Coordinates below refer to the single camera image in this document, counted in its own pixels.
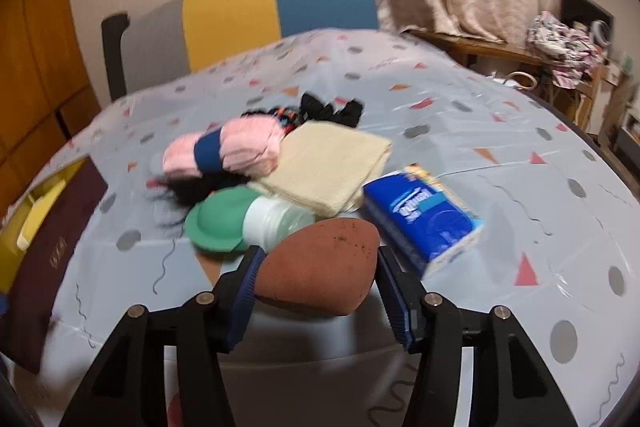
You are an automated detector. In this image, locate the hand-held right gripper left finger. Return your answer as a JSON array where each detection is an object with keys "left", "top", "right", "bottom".
[{"left": 59, "top": 246, "right": 266, "bottom": 427}]

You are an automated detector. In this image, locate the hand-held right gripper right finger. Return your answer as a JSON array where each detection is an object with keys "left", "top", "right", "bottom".
[{"left": 376, "top": 247, "right": 581, "bottom": 427}]

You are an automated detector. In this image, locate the brown egg-shaped sponge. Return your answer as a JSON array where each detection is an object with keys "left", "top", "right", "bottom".
[{"left": 254, "top": 218, "right": 382, "bottom": 318}]

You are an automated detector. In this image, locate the clear bottle with green lid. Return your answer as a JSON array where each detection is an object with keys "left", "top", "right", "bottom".
[{"left": 185, "top": 187, "right": 316, "bottom": 255}]

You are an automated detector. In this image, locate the blue tissue packet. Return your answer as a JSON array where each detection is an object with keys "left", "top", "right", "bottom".
[{"left": 362, "top": 164, "right": 485, "bottom": 280}]

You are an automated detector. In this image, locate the pink socks blue band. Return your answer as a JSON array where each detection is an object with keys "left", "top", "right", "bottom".
[{"left": 162, "top": 117, "right": 286, "bottom": 180}]

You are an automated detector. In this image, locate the beige cloth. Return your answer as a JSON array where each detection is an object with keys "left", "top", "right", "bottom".
[{"left": 247, "top": 122, "right": 393, "bottom": 215}]

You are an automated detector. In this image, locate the maroon box with yellow inside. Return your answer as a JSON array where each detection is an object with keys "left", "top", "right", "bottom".
[{"left": 0, "top": 155, "right": 110, "bottom": 375}]

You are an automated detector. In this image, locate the black hairpiece with colourful beads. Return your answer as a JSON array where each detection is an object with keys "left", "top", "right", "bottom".
[{"left": 147, "top": 104, "right": 303, "bottom": 240}]

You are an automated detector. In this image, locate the black cloth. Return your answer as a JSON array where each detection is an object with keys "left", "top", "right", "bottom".
[{"left": 299, "top": 93, "right": 365, "bottom": 128}]

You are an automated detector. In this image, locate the wooden side table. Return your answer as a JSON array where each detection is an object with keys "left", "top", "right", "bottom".
[{"left": 405, "top": 27, "right": 608, "bottom": 132}]

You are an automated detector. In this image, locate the grey yellow blue chair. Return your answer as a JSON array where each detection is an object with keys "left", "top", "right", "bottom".
[{"left": 101, "top": 0, "right": 380, "bottom": 102}]

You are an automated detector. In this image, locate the orange wooden wardrobe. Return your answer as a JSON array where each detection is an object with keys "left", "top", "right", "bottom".
[{"left": 0, "top": 0, "right": 103, "bottom": 218}]

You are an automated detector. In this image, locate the pile of printed clothes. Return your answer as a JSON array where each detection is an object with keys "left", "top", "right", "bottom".
[{"left": 526, "top": 11, "right": 601, "bottom": 88}]

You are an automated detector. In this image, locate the black monitor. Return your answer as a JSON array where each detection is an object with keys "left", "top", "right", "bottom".
[{"left": 560, "top": 0, "right": 615, "bottom": 42}]

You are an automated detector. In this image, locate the white ring-shaped object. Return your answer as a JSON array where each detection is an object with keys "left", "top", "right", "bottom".
[{"left": 507, "top": 71, "right": 538, "bottom": 92}]

